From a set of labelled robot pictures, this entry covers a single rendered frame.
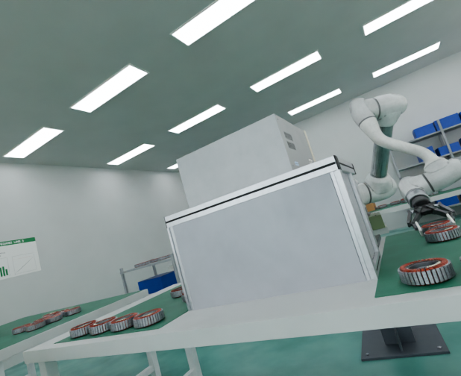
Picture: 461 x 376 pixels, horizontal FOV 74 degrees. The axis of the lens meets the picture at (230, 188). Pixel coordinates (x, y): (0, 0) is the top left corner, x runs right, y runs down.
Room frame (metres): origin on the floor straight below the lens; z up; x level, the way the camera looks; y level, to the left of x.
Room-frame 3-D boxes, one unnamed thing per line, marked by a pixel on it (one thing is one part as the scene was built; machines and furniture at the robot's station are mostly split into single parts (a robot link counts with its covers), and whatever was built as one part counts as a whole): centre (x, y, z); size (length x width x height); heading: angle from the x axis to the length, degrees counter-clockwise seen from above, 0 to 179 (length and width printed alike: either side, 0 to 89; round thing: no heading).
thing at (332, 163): (1.23, -0.12, 1.09); 0.68 x 0.44 x 0.05; 63
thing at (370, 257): (1.01, -0.37, 0.91); 0.28 x 0.03 x 0.32; 153
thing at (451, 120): (6.28, -4.69, 1.89); 0.42 x 0.42 x 0.23; 61
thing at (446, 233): (1.13, -0.68, 0.77); 0.11 x 0.11 x 0.04
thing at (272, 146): (1.24, -0.11, 1.22); 0.44 x 0.39 x 0.20; 63
